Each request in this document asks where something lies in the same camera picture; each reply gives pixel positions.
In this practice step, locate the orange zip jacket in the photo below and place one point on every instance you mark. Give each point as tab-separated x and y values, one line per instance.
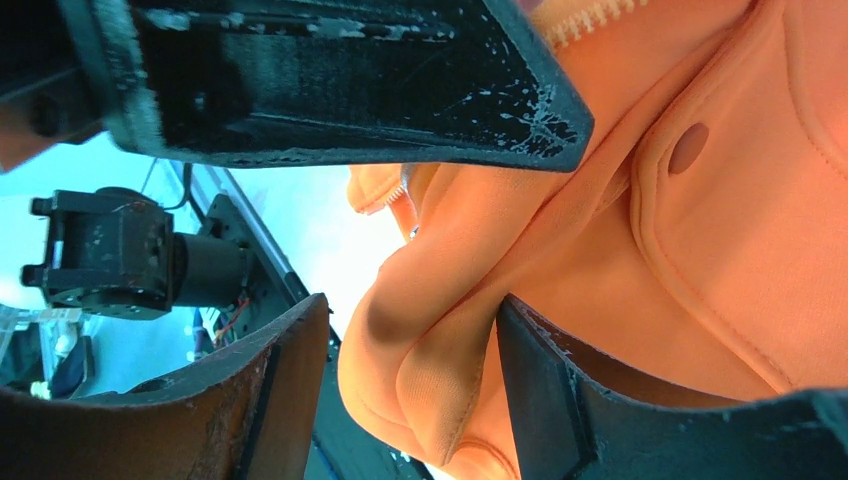
702	238

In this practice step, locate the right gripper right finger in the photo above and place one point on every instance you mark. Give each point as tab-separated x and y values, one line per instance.
578	413

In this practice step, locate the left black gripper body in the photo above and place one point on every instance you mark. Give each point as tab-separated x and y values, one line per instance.
63	70

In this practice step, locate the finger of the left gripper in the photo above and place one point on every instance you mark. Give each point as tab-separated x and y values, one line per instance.
255	84

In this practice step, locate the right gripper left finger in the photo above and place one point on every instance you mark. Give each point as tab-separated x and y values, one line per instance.
188	424

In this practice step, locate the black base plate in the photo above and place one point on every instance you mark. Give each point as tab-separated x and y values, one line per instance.
298	427

